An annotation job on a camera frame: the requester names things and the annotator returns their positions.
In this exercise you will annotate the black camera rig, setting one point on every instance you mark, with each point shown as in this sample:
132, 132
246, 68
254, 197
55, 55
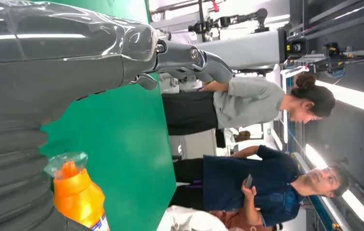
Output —
226, 21

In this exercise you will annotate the ceiling light strip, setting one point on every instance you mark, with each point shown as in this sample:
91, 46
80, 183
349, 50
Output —
351, 95
316, 157

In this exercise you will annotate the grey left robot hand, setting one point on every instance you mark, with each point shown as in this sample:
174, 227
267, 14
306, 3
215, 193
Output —
57, 63

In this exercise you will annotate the black smartphone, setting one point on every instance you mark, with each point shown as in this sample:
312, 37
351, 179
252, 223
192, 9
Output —
249, 181

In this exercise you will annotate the person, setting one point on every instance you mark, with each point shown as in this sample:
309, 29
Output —
226, 178
194, 221
249, 102

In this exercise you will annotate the orange bottle with clear cap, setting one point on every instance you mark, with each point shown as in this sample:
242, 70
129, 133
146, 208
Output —
76, 194

